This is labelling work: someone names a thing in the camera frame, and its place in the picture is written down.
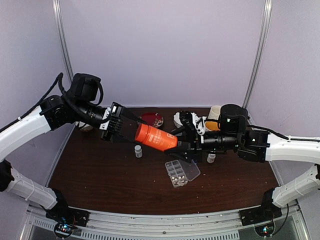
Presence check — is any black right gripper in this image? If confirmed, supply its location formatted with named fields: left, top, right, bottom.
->
left=163, top=125, right=241, bottom=165

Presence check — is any orange pill bottle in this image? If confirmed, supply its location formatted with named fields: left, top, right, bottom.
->
left=135, top=123, right=178, bottom=152

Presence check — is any small white pill bottle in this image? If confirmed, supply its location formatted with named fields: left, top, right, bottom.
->
left=134, top=145, right=143, bottom=158

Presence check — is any clear plastic pill organizer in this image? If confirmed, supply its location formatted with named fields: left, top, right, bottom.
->
left=164, top=160, right=201, bottom=188

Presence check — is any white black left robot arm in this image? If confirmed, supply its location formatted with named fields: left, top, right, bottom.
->
left=0, top=73, right=144, bottom=222

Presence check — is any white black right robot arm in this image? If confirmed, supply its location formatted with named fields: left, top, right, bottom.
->
left=164, top=104, right=320, bottom=221

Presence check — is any white scalloped bowl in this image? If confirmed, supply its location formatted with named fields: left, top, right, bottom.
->
left=173, top=112, right=183, bottom=128

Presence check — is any floral mug yellow inside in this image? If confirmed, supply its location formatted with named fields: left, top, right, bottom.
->
left=205, top=120, right=220, bottom=131

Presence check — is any red floral plate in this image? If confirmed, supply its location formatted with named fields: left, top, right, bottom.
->
left=141, top=112, right=164, bottom=129

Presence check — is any white patterned rice bowl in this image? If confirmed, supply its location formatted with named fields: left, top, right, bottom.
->
left=78, top=124, right=93, bottom=132

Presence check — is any cream ribbed ceramic mug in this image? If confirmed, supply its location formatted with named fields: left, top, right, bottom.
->
left=208, top=105, right=222, bottom=120

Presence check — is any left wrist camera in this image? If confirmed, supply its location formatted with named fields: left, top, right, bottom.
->
left=99, top=104, right=118, bottom=132

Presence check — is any front aluminium rail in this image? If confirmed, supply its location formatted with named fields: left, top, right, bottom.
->
left=24, top=202, right=303, bottom=240

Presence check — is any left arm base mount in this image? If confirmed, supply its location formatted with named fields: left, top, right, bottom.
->
left=44, top=207, right=90, bottom=239

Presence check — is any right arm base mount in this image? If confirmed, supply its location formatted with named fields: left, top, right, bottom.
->
left=239, top=206, right=282, bottom=238

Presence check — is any left aluminium frame post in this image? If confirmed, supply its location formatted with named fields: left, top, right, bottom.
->
left=52, top=0, right=74, bottom=84

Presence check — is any aluminium frame post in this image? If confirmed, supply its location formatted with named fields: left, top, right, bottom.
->
left=52, top=0, right=74, bottom=84
left=242, top=0, right=273, bottom=109

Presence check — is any right aluminium frame post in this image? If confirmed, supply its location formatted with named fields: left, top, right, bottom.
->
left=242, top=0, right=273, bottom=109

